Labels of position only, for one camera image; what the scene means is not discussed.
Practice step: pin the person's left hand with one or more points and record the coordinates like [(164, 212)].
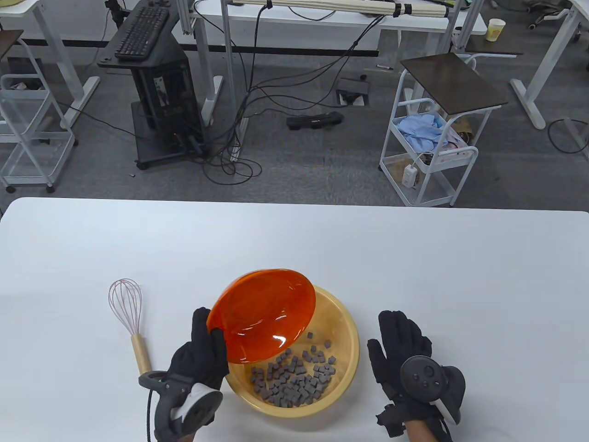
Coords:
[(202, 359)]

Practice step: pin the person's right hand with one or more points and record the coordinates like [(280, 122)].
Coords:
[(400, 336)]

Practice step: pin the black grey hand controller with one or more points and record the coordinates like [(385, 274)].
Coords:
[(202, 405), (423, 375)]

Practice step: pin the yellow plastic basin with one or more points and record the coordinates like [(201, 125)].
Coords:
[(340, 322)]

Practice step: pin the orange plastic bowl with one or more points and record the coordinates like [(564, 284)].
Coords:
[(262, 313)]

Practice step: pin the pile of grey toy blocks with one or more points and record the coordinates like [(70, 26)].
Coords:
[(290, 391)]

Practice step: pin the person's right forearm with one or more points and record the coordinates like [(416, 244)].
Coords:
[(418, 433)]

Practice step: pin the white power adapter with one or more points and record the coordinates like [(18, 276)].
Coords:
[(409, 176)]

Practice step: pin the blue cloth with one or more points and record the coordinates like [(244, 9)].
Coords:
[(421, 131)]

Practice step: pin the black power strip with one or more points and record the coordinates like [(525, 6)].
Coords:
[(315, 120)]

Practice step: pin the floor socket box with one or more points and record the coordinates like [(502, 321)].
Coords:
[(353, 87)]

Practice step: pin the white cart with brown top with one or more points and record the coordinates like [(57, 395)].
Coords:
[(453, 83)]

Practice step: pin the white desk with long foot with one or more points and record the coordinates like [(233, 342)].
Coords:
[(529, 103)]

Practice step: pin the black computer cart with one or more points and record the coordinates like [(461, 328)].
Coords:
[(161, 92)]

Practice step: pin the white mesh rolling cart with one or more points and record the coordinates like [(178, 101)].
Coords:
[(46, 138)]

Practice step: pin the white desk with angled leg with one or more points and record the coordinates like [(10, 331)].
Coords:
[(80, 99)]

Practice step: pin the white desk with metal legs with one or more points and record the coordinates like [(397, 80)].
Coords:
[(414, 24)]

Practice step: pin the paper cup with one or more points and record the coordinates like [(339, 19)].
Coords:
[(495, 31)]

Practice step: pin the black keyboard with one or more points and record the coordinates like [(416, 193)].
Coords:
[(140, 32)]

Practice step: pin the office chair base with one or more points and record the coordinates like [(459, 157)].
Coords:
[(545, 17)]

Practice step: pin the dark brown side table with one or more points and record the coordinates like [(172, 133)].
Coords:
[(9, 43)]

